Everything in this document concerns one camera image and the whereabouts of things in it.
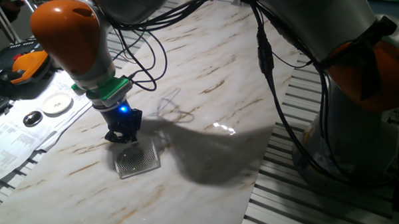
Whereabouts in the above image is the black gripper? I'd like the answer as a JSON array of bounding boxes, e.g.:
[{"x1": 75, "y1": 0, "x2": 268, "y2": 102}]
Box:
[{"x1": 97, "y1": 99, "x2": 145, "y2": 145}]

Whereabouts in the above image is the green mounting flange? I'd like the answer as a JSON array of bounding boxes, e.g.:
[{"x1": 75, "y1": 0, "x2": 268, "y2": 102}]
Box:
[{"x1": 70, "y1": 75, "x2": 134, "y2": 110}]

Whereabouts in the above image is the small white dish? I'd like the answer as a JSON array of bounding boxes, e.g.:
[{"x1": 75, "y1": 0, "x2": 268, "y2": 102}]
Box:
[{"x1": 41, "y1": 91, "x2": 74, "y2": 116}]

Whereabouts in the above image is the marble pattern board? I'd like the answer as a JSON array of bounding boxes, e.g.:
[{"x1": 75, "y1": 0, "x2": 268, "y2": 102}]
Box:
[{"x1": 0, "y1": 0, "x2": 307, "y2": 224}]

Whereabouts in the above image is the white paper sheet with tables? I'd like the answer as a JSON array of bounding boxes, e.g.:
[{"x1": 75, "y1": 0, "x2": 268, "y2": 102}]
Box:
[{"x1": 0, "y1": 108, "x2": 63, "y2": 184}]

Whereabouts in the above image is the orange and black teach pendant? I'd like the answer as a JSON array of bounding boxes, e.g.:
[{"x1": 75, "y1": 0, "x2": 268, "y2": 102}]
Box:
[{"x1": 0, "y1": 39, "x2": 55, "y2": 97}]

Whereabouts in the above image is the blue box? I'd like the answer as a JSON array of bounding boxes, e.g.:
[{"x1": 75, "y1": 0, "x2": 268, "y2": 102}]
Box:
[{"x1": 367, "y1": 0, "x2": 399, "y2": 22}]

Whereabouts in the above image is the white wire mesh basket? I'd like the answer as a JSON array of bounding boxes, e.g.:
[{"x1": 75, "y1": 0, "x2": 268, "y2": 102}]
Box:
[{"x1": 112, "y1": 139, "x2": 162, "y2": 180}]

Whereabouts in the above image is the black wrist cable bundle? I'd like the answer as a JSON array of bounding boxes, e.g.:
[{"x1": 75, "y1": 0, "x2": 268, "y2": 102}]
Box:
[{"x1": 107, "y1": 0, "x2": 253, "y2": 94}]

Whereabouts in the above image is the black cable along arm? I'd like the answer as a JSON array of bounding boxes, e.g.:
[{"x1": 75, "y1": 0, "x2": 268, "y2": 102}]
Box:
[{"x1": 248, "y1": 0, "x2": 326, "y2": 187}]

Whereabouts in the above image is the aluminium frame post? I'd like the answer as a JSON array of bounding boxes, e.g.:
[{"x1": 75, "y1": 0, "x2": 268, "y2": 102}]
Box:
[{"x1": 0, "y1": 0, "x2": 22, "y2": 45}]

